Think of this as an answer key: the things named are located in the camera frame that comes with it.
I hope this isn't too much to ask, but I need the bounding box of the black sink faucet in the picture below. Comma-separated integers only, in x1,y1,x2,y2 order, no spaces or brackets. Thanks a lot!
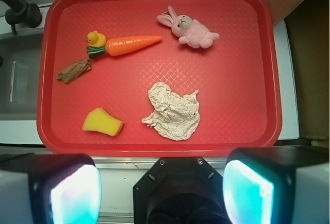
1,0,42,35

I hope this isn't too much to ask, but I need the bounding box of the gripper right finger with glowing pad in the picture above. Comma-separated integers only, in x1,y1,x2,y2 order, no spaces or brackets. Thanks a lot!
223,146,329,223

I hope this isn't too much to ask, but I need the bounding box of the yellow sponge piece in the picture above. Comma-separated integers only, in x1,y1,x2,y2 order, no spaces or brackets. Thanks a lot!
82,108,124,136

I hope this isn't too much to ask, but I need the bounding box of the red plastic tray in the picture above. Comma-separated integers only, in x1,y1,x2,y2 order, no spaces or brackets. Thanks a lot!
37,0,282,158

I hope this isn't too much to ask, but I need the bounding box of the crumpled brown paper piece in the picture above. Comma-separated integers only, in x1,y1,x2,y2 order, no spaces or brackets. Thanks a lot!
56,59,92,84

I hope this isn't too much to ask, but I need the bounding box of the yellow rubber duck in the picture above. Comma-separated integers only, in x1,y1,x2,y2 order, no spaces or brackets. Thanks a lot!
86,30,107,47

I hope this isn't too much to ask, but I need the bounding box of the grey sink basin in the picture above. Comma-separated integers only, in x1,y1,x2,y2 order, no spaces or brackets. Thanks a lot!
1,32,43,120

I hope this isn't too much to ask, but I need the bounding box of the orange plastic toy carrot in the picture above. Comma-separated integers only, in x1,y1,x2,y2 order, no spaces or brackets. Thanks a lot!
87,35,162,59

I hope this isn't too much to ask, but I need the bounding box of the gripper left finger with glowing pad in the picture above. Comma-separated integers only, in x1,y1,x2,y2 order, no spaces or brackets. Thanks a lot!
1,153,102,223

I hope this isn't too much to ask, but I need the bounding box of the crumpled white paper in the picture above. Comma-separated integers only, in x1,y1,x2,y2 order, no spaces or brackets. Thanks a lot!
141,82,201,141

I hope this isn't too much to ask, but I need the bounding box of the pink plush bunny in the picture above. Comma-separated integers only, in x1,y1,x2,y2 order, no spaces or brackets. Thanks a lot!
157,6,220,49

